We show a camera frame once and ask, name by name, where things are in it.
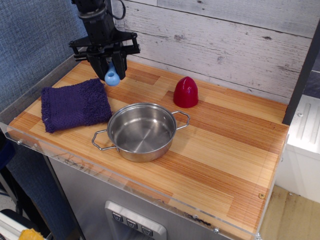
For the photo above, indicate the blue grey plastic spoon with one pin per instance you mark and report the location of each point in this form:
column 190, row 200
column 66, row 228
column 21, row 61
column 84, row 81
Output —
column 111, row 77

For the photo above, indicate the clear acrylic edge guard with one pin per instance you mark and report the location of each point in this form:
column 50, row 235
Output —
column 229, row 231

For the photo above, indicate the yellow black bag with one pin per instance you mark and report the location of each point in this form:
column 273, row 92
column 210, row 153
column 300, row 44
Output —
column 26, row 234

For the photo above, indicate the white ribbed appliance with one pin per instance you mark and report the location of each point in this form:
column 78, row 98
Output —
column 299, row 168

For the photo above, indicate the stainless steel cabinet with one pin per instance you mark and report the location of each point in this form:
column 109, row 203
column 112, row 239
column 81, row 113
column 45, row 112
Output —
column 88, row 186

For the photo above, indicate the red dome-shaped object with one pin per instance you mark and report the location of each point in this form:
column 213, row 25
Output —
column 186, row 93

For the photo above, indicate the silver button panel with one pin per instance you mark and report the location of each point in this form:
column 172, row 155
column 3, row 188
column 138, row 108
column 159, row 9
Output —
column 126, row 224

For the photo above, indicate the right dark upright post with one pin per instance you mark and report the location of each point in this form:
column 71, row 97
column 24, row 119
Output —
column 303, row 77

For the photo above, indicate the purple folded cloth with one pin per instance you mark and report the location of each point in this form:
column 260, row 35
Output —
column 82, row 104

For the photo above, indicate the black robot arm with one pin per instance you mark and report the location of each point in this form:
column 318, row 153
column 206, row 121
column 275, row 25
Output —
column 86, row 6

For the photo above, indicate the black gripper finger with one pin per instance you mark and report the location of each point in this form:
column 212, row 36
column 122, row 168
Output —
column 99, row 64
column 119, row 61

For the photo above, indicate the stainless steel pot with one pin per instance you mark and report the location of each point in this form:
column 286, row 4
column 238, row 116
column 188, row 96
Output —
column 143, row 132

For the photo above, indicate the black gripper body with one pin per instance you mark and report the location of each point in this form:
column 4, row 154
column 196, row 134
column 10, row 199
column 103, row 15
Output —
column 100, row 41

